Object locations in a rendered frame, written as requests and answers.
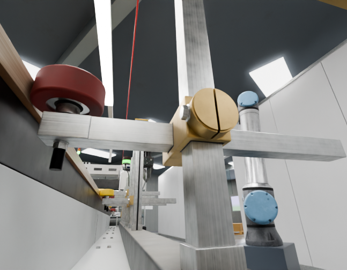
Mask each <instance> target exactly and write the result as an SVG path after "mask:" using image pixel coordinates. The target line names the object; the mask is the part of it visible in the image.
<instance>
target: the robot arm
mask: <svg viewBox="0 0 347 270"><path fill-rule="evenodd" d="M258 101H259V98H258V96H257V94H256V93H254V92H252V91H246V92H243V93H241V94H240V95H239V97H238V107H237V109H238V113H239V115H240V117H239V122H238V123H237V125H240V128H241V131H252V132H261V125H260V117H259V105H258ZM151 153H153V152H147V151H144V160H143V180H144V181H145V182H146V183H147V182H148V181H149V179H150V177H151V175H152V172H153V165H154V158H153V157H151ZM243 162H244V169H245V181H246V184H245V186H244V187H243V188H242V201H243V208H244V212H245V219H246V225H247V232H246V238H245V242H246V244H247V245H252V246H281V245H283V241H282V239H281V237H280V235H279V233H278V232H277V230H276V227H275V222H274V219H275V218H276V216H277V214H278V205H277V202H276V200H275V196H274V189H273V187H272V186H270V185H269V184H268V177H267V169H266V164H265V158H258V157H243ZM145 168H148V169H149V170H147V179H146V174H145V173H146V170H145Z"/></svg>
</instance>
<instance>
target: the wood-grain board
mask: <svg viewBox="0 0 347 270"><path fill-rule="evenodd" d="M0 76H1V77H2V79H3V80H4V81H5V82H6V84H7V85H8V86H9V87H10V88H11V90H12V91H13V92H14V93H15V95H16V96H17V97H18V99H19V100H20V101H21V102H22V103H23V105H24V106H25V107H26V108H27V110H28V111H29V112H30V113H31V114H32V116H33V117H34V118H35V119H36V121H37V122H38V123H39V124H40V121H41V117H42V113H43V112H41V111H40V110H38V109H37V108H36V107H35V106H34V105H33V104H32V102H31V100H30V93H31V90H32V87H33V84H34V80H33V78H32V76H31V75H30V73H29V71H28V69H27V68H26V66H25V64H24V63H23V61H22V60H21V58H20V56H19V55H18V53H17V51H16V50H15V48H14V46H13V44H12V43H11V41H10V39H9V38H8V36H7V34H6V33H5V31H4V29H3V27H2V26H1V24H0ZM65 156H66V158H67V159H68V160H69V161H70V162H71V164H72V165H73V166H74V167H75V169H76V170H77V171H78V172H79V173H80V175H81V176H82V178H83V179H84V180H85V181H86V182H87V184H88V185H89V186H90V187H91V189H92V190H93V191H94V192H95V193H96V195H97V196H98V197H99V198H100V200H101V201H102V197H101V196H99V194H100V191H99V189H98V187H97V186H96V184H95V182H94V180H93V179H92V177H91V175H90V174H89V172H88V171H87V169H86V167H85V166H84V164H83V162H82V160H81V159H80V157H79V155H78V154H77V152H76V150H75V149H74V147H68V150H67V151H66V152H65Z"/></svg>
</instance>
